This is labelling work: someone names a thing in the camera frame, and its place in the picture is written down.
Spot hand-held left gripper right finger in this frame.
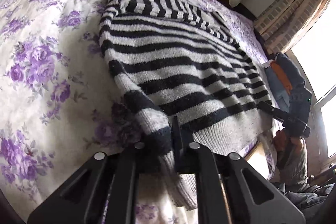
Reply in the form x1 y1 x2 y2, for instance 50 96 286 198
171 116 307 224

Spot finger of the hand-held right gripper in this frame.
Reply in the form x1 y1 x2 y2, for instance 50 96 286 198
258 101 289 125

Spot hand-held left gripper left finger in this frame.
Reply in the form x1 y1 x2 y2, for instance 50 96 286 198
27 141 148 224

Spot black and white striped sweater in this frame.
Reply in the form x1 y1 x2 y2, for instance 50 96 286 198
98 0 275 211

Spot person's right forearm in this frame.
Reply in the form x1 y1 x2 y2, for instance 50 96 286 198
276 137 308 193

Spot person's right hand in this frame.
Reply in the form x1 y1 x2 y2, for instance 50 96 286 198
273 130 305 159

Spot blue and orange garment pile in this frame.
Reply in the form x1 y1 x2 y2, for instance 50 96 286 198
264 52 306 110

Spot bright window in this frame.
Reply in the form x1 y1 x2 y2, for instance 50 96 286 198
286 0 336 161

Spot person's dark patterned pants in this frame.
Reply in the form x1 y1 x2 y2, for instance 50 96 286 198
277 182 336 216

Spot brick pattern curtain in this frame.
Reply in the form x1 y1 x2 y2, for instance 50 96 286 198
253 0 332 51

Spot purple floral bed sheet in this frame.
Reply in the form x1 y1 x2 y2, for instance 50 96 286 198
0 0 279 224

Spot wooden bed frame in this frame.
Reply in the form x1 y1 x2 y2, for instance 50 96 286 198
243 141 271 181

